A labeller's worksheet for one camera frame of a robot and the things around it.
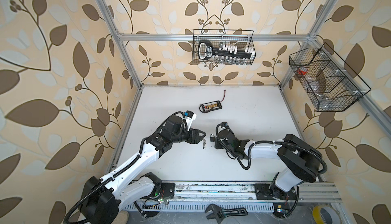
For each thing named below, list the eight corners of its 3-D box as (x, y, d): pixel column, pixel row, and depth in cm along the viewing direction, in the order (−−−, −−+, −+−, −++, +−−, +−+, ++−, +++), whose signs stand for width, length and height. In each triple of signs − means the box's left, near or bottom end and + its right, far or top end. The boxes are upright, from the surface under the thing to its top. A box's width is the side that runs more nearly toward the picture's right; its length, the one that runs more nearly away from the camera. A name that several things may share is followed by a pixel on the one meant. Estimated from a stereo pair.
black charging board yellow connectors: (201, 113, 107) (201, 111, 105) (198, 106, 111) (198, 104, 109) (222, 108, 110) (222, 106, 108) (218, 101, 114) (219, 99, 112)
